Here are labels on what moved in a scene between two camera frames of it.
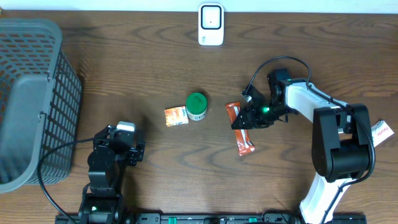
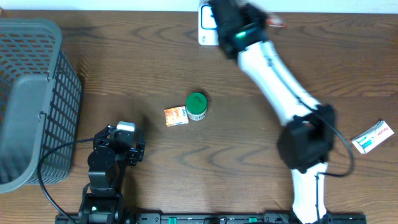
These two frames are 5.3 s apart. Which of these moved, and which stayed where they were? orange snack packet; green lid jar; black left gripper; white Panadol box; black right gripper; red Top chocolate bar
Moved: black right gripper; red Top chocolate bar
Stayed: orange snack packet; white Panadol box; green lid jar; black left gripper
